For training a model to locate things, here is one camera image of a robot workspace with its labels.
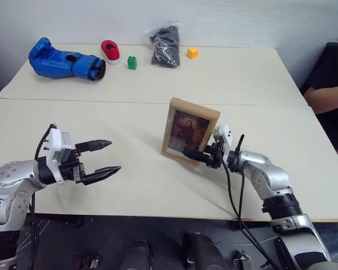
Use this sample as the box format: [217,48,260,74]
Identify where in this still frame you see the wooden picture frame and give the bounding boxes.
[161,97,222,167]

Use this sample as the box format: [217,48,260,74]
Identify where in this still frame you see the person in black shirt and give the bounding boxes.
[302,37,338,169]

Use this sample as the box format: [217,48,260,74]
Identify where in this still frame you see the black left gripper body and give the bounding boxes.
[58,150,87,185]

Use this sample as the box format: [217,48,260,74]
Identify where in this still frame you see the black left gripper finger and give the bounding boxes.
[74,139,114,155]
[82,165,122,186]

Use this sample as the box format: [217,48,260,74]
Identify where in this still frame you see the blue boxing glove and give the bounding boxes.
[28,37,106,82]

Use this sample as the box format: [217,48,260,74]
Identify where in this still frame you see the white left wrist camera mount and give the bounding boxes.
[43,128,74,184]

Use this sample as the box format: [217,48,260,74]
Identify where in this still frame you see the clear bag of dark items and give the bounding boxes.
[144,25,182,70]

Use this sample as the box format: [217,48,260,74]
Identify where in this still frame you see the red slip-on shoe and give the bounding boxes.
[100,39,122,66]

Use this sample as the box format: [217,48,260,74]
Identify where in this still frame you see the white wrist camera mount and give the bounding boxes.
[212,122,233,155]
[43,128,74,184]

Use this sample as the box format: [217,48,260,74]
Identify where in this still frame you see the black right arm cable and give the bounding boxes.
[216,145,281,270]
[236,134,246,224]

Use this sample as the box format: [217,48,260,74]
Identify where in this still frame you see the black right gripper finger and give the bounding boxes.
[182,150,211,164]

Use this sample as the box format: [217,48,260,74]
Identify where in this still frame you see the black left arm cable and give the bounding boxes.
[34,123,56,161]

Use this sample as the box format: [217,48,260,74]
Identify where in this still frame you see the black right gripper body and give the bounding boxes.
[203,141,229,170]

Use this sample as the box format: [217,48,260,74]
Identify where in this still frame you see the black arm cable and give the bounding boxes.
[216,145,281,270]
[236,134,246,224]
[34,123,56,161]

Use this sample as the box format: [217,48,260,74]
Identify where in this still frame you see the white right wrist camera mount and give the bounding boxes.
[212,122,233,155]

